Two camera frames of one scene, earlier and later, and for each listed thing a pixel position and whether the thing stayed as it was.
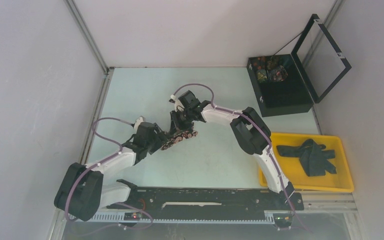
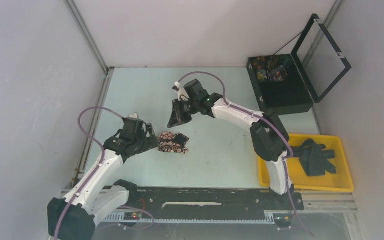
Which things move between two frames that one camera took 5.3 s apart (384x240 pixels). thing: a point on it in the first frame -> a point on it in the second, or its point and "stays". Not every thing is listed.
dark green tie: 314,157 stays
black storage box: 279,86 stays
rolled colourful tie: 278,74 stays
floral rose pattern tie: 181,135 -> 170,142
